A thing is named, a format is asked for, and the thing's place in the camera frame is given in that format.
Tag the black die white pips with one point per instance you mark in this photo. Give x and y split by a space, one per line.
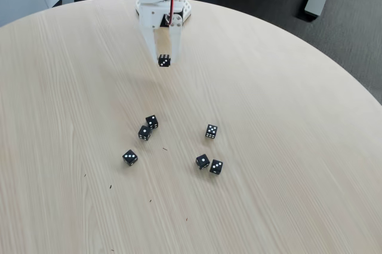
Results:
211 131
216 166
164 61
129 157
152 122
203 162
144 133

